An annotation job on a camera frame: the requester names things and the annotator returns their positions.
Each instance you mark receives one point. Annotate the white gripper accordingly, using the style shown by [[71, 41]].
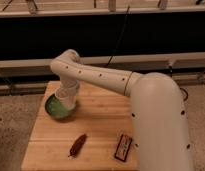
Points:
[[67, 92]]

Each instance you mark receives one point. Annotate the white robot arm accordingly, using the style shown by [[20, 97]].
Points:
[[160, 127]]

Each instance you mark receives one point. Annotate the green ceramic bowl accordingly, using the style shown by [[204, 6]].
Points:
[[55, 109]]

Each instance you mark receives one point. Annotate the brown dried chili pepper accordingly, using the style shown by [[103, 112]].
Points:
[[77, 145]]

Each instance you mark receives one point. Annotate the wooden cutting board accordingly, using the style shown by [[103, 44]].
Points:
[[102, 115]]

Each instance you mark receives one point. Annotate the dark rectangular box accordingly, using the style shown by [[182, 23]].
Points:
[[123, 147]]

